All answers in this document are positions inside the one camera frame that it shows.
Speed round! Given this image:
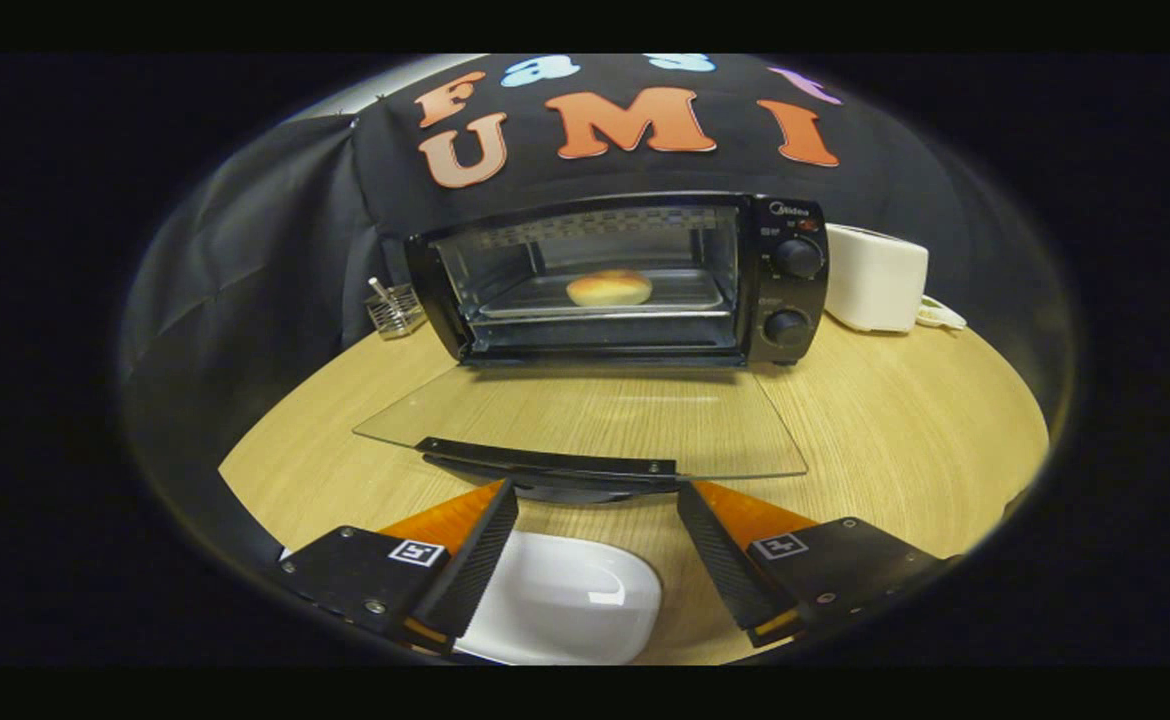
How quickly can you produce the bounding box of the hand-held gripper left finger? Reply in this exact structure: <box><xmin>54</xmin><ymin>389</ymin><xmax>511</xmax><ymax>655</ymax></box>
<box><xmin>278</xmin><ymin>478</ymin><xmax>521</xmax><ymax>656</ymax></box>

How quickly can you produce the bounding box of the round brown bun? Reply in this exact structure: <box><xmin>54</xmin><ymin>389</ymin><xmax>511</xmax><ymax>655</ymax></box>
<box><xmin>566</xmin><ymin>269</ymin><xmax>654</xmax><ymax>308</ymax></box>

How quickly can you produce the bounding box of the black backdrop cloth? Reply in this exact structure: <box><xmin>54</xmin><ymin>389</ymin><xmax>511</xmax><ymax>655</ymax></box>
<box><xmin>117</xmin><ymin>55</ymin><xmax>1076</xmax><ymax>541</ymax></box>

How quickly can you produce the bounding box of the black toaster oven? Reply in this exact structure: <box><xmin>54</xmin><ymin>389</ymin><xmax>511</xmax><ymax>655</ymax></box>
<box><xmin>353</xmin><ymin>192</ymin><xmax>831</xmax><ymax>504</ymax></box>

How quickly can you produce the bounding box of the white plate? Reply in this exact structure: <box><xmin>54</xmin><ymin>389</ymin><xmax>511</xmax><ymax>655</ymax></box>
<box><xmin>455</xmin><ymin>530</ymin><xmax>663</xmax><ymax>666</ymax></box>

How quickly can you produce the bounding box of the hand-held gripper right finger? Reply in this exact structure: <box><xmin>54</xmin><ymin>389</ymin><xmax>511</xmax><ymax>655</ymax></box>
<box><xmin>677</xmin><ymin>480</ymin><xmax>966</xmax><ymax>649</ymax></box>

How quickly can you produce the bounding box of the white bread toaster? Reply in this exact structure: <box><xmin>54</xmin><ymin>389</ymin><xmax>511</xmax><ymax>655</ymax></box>
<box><xmin>825</xmin><ymin>224</ymin><xmax>930</xmax><ymax>334</ymax></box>

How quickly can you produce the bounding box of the wire mesh holder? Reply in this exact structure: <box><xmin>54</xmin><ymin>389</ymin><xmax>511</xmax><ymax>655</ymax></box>
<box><xmin>365</xmin><ymin>277</ymin><xmax>426</xmax><ymax>339</ymax></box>

